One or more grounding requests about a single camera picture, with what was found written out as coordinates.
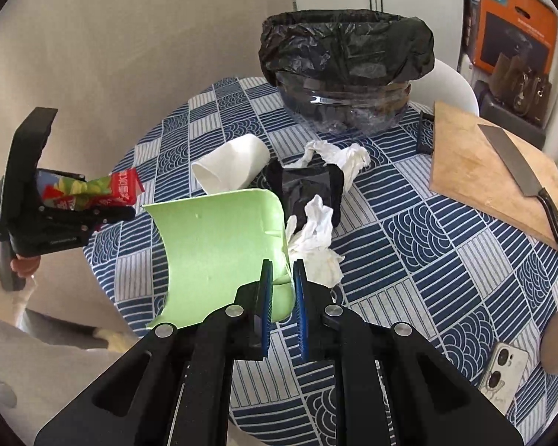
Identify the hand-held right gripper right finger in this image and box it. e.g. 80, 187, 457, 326
293, 259, 525, 446

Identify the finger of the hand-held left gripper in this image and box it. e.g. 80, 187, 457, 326
38, 204, 137, 234

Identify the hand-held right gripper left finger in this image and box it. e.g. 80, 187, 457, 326
34, 260, 275, 446

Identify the green and red snack packet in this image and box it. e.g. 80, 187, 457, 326
36, 169, 146, 212

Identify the green paper cup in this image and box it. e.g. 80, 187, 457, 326
142, 189, 295, 330

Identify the trash bin with black bag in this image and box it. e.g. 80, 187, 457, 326
259, 8, 435, 135

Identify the person's left hand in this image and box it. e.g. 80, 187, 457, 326
9, 256, 40, 280

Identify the crumpled white tissue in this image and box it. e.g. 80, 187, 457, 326
285, 195, 346, 288

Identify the blue patterned tablecloth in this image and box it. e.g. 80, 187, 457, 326
83, 77, 558, 446

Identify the black plastic bag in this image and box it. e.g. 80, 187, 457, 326
265, 158, 346, 230

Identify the white paper cup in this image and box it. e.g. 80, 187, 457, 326
192, 133, 270, 194

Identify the long white tissue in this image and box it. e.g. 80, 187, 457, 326
286, 139, 372, 193

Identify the smartphone in pale case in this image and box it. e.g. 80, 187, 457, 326
478, 341, 531, 416

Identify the small black holder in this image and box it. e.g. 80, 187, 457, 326
416, 110, 435, 155

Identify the wooden cutting board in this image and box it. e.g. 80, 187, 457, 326
429, 101, 558, 261

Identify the cleaver knife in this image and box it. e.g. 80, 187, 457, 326
478, 123, 558, 256

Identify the white chair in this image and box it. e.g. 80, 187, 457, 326
407, 58, 480, 117

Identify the black box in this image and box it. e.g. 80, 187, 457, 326
474, 79, 547, 149

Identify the brown leather handbag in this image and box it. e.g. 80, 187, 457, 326
490, 51, 553, 117

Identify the orange cardboard box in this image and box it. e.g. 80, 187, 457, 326
465, 0, 558, 75

